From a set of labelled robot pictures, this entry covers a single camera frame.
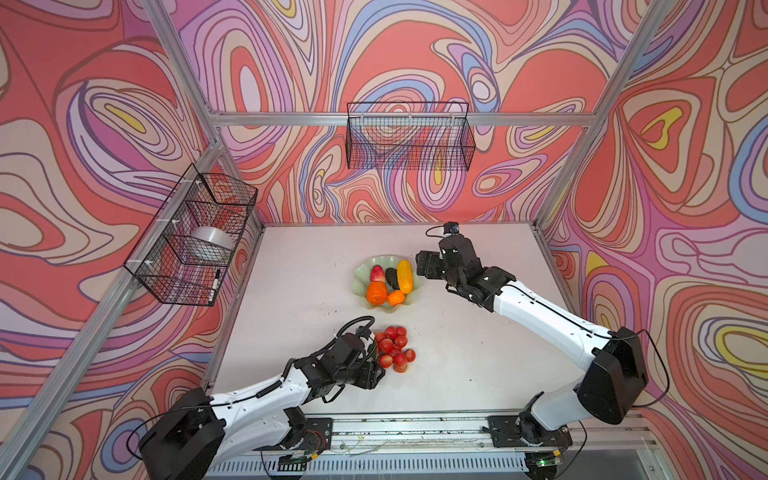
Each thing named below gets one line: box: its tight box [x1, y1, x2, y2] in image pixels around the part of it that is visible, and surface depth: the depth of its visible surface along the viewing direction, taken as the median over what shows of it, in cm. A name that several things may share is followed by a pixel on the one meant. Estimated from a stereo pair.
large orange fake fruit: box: [366, 281, 388, 305], surface depth 95 cm
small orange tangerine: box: [387, 290, 405, 306], surface depth 96 cm
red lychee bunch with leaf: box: [375, 326, 416, 373], surface depth 83 cm
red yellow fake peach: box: [370, 264, 386, 283], surface depth 101 cm
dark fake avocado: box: [386, 267, 400, 290], surface depth 100 cm
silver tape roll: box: [190, 226, 235, 253], surface depth 74 cm
